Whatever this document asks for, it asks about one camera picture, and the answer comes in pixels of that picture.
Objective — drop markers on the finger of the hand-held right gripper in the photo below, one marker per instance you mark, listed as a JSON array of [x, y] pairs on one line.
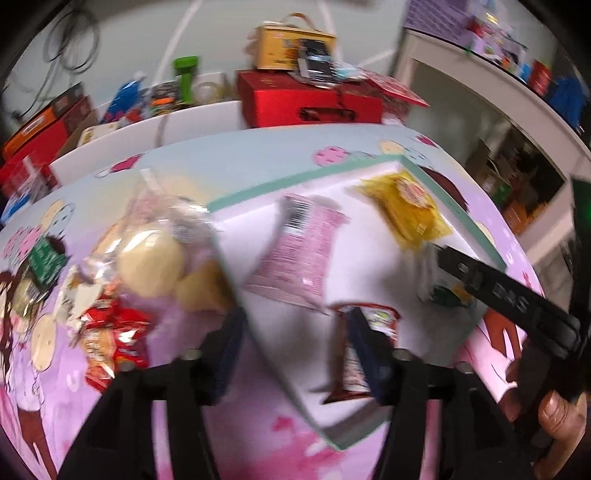
[[508, 295]]

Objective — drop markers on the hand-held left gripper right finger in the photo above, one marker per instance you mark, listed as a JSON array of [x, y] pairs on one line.
[[369, 364]]

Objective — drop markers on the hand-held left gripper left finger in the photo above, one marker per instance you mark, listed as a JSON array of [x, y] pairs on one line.
[[227, 355]]

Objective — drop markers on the white and red snack packet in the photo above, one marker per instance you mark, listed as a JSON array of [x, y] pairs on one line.
[[386, 323]]

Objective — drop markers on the green and white snack packet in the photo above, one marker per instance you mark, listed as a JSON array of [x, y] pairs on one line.
[[443, 290]]

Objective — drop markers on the yellow jelly cup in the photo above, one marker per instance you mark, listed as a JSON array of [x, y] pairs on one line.
[[198, 288]]

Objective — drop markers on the white tray with teal rim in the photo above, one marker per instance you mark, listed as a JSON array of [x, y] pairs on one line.
[[360, 240]]

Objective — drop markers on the small green topped packet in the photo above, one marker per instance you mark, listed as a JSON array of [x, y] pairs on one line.
[[44, 263]]

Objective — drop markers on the person's right hand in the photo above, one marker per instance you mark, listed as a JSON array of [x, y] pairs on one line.
[[561, 413]]

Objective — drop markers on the cardboard boxes under desk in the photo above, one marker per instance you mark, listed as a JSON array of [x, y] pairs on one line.
[[496, 177]]

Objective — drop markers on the pale jelly cup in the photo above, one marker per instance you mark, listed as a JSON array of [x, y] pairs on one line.
[[150, 263]]

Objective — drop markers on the pink snack packet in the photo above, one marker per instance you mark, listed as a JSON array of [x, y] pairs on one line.
[[300, 258]]

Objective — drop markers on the yellow snack packet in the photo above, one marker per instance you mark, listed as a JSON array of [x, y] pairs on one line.
[[406, 207]]

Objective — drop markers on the orange noodle packet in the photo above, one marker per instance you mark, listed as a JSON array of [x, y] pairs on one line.
[[157, 207]]

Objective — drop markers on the white desk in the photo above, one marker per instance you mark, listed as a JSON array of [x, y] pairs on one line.
[[508, 87]]

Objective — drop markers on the red patterned envelope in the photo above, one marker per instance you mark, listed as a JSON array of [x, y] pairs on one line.
[[392, 87]]

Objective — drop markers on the large red box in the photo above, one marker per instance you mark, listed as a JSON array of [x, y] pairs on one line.
[[277, 101]]

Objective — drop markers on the clear round container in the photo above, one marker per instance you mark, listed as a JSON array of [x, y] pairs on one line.
[[210, 92]]

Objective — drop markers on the dark multicoloured toy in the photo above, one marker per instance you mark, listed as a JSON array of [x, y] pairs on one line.
[[164, 94]]

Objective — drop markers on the red flat box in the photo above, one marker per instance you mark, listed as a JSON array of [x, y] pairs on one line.
[[37, 154]]

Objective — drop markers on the blue plastic bottle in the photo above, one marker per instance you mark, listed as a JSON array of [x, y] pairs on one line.
[[124, 97]]

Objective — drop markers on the green dumbbell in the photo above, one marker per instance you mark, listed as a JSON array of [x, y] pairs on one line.
[[187, 78]]

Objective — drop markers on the purple drawer unit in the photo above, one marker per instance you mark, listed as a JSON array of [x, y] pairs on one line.
[[438, 18]]

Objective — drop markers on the dark brown flat box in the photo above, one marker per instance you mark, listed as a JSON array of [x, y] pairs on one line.
[[69, 104]]

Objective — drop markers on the orange flat box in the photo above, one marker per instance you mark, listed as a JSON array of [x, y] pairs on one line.
[[32, 129]]

